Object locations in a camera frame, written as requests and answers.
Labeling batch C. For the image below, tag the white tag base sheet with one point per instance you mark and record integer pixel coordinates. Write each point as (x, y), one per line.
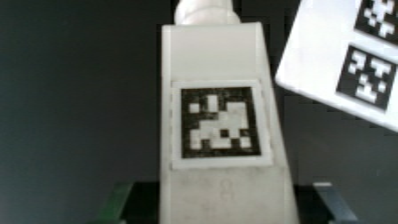
(338, 66)

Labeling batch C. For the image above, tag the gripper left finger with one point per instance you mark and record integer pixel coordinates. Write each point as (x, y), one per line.
(132, 204)

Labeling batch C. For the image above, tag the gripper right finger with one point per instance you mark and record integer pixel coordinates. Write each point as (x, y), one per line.
(323, 208)

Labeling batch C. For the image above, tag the white table leg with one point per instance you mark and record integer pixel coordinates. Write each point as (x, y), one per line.
(224, 174)

